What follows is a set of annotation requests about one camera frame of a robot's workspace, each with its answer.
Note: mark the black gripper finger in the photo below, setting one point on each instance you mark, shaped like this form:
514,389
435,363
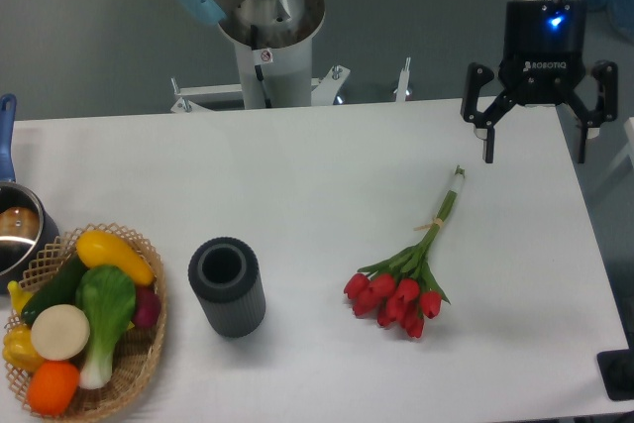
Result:
605,74
484,121

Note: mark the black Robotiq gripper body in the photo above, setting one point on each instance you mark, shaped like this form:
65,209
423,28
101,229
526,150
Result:
543,44

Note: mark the red tulip bouquet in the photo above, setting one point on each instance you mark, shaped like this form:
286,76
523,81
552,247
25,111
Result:
402,290

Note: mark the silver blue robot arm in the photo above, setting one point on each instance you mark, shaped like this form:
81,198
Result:
283,23

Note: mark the black device at table edge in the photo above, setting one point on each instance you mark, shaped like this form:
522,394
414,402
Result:
616,369

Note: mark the dark grey ribbed vase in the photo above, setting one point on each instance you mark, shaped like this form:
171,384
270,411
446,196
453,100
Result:
224,274

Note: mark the dark red radish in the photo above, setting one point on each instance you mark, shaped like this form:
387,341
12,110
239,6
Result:
147,310

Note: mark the yellow squash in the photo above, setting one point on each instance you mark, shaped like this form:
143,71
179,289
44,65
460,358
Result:
97,248

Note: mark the green bok choy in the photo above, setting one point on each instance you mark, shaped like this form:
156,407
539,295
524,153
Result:
107,297

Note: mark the woven wicker basket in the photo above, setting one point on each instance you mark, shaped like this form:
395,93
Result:
136,356

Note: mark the dark green cucumber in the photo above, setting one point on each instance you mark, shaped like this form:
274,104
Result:
60,289

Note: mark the cream round bun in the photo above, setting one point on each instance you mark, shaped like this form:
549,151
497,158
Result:
60,333

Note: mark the orange fruit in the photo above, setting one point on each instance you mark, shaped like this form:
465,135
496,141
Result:
52,388

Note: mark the yellow bell pepper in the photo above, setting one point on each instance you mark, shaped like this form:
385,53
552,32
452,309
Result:
19,351

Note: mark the white furniture frame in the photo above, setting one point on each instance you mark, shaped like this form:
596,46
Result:
617,168

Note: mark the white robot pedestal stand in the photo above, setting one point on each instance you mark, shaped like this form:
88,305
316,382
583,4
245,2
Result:
269,78

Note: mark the blue handled saucepan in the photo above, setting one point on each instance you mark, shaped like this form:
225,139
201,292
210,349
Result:
26,225

